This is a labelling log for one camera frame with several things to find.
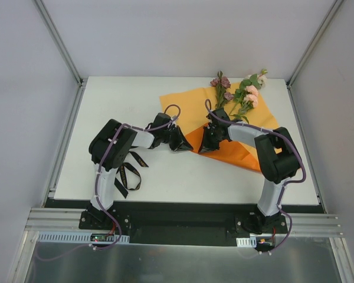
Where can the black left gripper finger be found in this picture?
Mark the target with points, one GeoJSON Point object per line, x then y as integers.
{"type": "Point", "coordinates": [182, 147]}
{"type": "Point", "coordinates": [181, 138]}

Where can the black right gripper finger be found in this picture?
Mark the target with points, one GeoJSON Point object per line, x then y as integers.
{"type": "Point", "coordinates": [208, 147]}
{"type": "Point", "coordinates": [207, 138]}

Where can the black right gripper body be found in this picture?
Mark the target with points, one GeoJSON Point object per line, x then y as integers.
{"type": "Point", "coordinates": [210, 137]}

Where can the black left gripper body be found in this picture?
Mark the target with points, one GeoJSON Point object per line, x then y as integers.
{"type": "Point", "coordinates": [173, 137]}

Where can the orange wrapping paper sheet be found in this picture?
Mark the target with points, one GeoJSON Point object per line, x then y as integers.
{"type": "Point", "coordinates": [193, 119]}

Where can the pink fake rose stem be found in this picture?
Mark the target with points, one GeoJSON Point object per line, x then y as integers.
{"type": "Point", "coordinates": [245, 99]}

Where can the mauve fake rose stem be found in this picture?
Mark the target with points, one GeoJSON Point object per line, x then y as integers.
{"type": "Point", "coordinates": [221, 84]}

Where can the white fake rose stem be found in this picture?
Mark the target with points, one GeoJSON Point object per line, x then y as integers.
{"type": "Point", "coordinates": [257, 80]}

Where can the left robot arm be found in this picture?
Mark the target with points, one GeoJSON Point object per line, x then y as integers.
{"type": "Point", "coordinates": [110, 148]}

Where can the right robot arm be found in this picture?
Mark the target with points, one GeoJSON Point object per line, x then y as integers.
{"type": "Point", "coordinates": [278, 159]}

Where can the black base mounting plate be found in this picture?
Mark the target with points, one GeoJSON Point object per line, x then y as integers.
{"type": "Point", "coordinates": [200, 224]}

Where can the right white slotted cable duct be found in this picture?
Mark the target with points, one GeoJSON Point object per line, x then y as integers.
{"type": "Point", "coordinates": [253, 242]}

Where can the white slotted cable duct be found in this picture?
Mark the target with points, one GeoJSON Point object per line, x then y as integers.
{"type": "Point", "coordinates": [253, 242]}
{"type": "Point", "coordinates": [82, 237]}

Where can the left aluminium frame post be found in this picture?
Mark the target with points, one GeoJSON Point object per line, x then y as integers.
{"type": "Point", "coordinates": [57, 39]}

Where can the aluminium frame post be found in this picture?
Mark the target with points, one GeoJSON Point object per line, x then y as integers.
{"type": "Point", "coordinates": [324, 25]}
{"type": "Point", "coordinates": [57, 39]}

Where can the left white slotted cable duct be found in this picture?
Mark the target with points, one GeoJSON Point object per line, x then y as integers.
{"type": "Point", "coordinates": [82, 237]}

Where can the right aluminium frame post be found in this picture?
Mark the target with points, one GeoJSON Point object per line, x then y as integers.
{"type": "Point", "coordinates": [324, 25]}

